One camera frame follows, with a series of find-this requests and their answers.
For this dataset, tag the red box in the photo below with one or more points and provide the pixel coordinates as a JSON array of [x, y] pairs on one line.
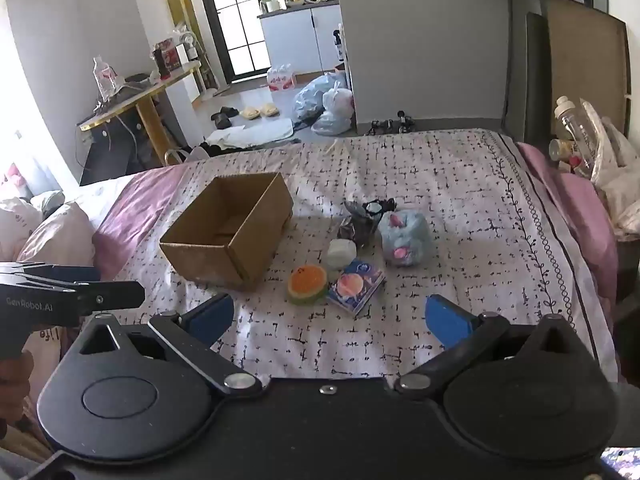
[[167, 57]]

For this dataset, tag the grey white cloth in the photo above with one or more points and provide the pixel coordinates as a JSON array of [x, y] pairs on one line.
[[47, 201]]

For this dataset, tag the small jar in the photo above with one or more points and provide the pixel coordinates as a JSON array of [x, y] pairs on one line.
[[561, 150]]

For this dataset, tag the white floor mat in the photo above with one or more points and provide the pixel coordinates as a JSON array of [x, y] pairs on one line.
[[250, 132]]

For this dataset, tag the pair of grey shoes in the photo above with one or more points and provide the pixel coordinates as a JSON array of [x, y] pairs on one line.
[[392, 124]]

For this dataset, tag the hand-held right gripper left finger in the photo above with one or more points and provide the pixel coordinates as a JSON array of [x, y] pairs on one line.
[[215, 315]]

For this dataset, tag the clear plastic water bottle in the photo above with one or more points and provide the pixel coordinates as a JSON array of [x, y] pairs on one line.
[[104, 80]]

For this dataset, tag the brown headboard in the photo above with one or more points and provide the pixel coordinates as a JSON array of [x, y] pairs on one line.
[[585, 60]]

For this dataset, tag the gold rimmed round table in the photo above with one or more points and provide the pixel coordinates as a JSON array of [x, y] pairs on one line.
[[150, 91]]

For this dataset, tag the pair of black slippers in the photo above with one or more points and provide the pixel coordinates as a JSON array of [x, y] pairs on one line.
[[224, 117]]

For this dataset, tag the dark upright panel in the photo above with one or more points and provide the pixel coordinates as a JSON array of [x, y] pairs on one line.
[[525, 80]]

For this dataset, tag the white box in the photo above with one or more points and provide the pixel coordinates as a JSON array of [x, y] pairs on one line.
[[187, 53]]

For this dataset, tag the white kitchen cabinet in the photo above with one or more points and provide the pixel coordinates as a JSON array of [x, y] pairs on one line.
[[295, 40]]

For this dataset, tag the blue pink tissue packet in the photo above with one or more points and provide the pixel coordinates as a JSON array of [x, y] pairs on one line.
[[352, 287]]

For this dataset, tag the black spray bottle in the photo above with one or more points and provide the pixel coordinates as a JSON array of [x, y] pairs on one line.
[[338, 47]]

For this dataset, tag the pink bed sheet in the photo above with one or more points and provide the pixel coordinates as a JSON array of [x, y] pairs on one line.
[[575, 200]]

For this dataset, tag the clear bottle with white cap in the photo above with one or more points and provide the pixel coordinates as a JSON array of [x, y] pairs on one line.
[[574, 130]]

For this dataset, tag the pink plush toy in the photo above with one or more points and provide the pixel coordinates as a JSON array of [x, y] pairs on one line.
[[9, 174]]

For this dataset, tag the blue fluffy plush toy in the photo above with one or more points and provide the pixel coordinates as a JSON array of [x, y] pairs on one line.
[[405, 235]]

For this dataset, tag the brown cardboard box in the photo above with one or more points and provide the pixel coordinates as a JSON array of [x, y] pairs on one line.
[[200, 260]]

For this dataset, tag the white tote bag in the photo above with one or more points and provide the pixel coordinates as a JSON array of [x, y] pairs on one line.
[[182, 156]]

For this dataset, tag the pale pink printed pillow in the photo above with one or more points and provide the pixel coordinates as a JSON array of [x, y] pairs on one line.
[[15, 230]]

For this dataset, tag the white crumpled plastic bag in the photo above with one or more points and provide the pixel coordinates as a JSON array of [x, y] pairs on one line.
[[617, 180]]

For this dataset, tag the black scrunchie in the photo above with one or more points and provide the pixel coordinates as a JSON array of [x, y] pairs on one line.
[[383, 205]]

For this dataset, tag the clear bag of black items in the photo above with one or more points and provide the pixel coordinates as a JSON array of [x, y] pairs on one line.
[[355, 230]]

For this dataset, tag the pile of dark clothes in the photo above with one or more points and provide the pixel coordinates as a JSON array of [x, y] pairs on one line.
[[212, 150]]

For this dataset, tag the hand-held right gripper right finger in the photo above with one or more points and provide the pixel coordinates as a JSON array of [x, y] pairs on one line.
[[447, 322]]

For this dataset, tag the pack of water bottles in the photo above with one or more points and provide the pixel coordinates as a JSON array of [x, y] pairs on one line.
[[281, 79]]

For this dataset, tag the person's left hand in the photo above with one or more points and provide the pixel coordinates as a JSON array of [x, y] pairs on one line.
[[12, 390]]

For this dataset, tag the clear plastic bag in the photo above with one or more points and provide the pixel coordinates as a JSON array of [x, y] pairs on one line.
[[331, 124]]

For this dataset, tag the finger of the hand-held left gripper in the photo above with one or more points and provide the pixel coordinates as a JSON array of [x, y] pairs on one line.
[[50, 273], [112, 297]]

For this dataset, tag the orange green round squishy toy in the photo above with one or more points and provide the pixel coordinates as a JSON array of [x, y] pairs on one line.
[[306, 284]]

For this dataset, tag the black framed glass door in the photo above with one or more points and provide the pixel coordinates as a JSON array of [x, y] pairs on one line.
[[235, 20]]

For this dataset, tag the black cabinet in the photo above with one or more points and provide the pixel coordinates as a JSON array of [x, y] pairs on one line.
[[110, 150]]

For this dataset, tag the blue grey plastic bag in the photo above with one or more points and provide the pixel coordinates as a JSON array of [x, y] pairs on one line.
[[312, 97]]

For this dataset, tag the white round container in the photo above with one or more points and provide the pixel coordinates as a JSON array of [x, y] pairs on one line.
[[341, 253]]

